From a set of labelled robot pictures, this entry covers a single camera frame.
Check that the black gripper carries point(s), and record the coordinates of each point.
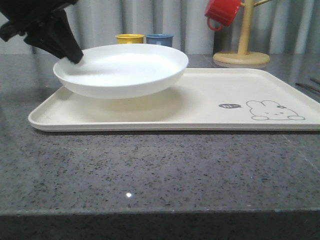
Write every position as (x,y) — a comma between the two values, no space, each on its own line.
(45,24)

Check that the white round plate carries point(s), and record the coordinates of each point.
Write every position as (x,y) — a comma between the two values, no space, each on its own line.
(122,71)

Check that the yellow mug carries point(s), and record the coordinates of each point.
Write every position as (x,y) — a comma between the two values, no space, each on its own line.
(130,38)

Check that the blue mug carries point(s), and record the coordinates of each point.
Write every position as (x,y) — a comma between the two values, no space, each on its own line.
(162,39)

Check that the red mug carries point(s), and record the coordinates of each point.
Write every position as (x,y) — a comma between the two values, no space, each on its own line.
(221,11)

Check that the cream rabbit serving tray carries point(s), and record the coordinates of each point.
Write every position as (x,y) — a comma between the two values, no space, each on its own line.
(205,99)

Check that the wooden mug tree stand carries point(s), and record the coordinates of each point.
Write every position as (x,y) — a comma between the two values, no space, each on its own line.
(243,56)

